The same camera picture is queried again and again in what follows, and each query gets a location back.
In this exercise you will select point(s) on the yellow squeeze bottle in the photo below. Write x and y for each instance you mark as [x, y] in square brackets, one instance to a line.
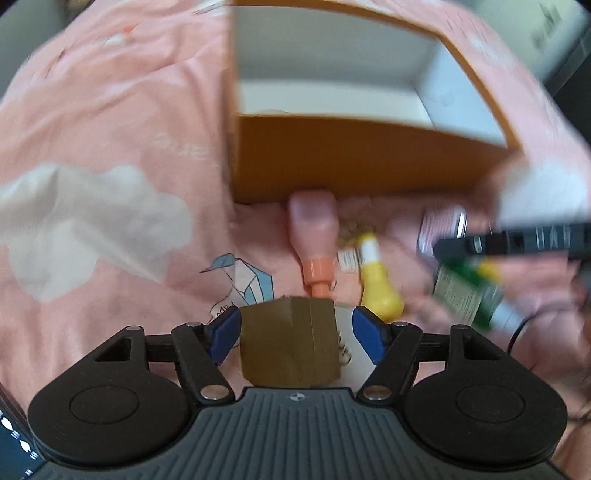
[376, 281]

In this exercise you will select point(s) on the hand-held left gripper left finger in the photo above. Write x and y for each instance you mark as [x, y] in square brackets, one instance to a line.
[225, 333]

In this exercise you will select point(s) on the pink and silver packet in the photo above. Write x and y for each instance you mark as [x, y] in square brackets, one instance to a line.
[441, 226]

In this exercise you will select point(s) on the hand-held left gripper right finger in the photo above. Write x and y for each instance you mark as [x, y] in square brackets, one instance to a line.
[368, 333]

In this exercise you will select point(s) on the small printed card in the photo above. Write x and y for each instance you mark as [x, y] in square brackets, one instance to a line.
[347, 261]

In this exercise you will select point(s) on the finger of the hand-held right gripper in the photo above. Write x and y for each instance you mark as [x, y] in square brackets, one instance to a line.
[508, 241]

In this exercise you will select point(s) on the brown cardboard box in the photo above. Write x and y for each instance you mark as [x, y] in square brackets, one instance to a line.
[288, 344]

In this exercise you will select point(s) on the orange storage box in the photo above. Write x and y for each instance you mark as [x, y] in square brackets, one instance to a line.
[351, 157]

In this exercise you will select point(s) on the green bottle with white cap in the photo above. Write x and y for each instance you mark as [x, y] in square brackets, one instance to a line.
[471, 288]

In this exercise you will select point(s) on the pink bottle with orange cap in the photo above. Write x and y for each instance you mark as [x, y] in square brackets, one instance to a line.
[313, 226]

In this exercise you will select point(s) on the pink printed blanket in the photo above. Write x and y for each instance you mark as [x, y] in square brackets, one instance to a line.
[115, 115]

